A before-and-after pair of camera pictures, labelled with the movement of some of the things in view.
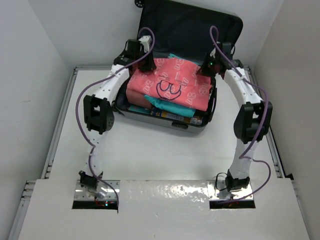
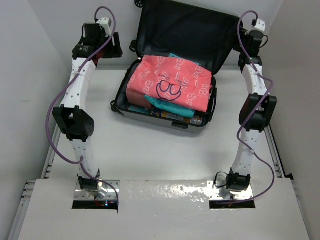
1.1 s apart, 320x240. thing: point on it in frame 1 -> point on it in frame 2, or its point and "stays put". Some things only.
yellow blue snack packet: (196, 120) stays put
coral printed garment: (173, 79) stays put
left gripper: (149, 65) -> (114, 51)
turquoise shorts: (173, 107) stays put
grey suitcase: (181, 29) stays put
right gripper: (203, 70) -> (245, 35)
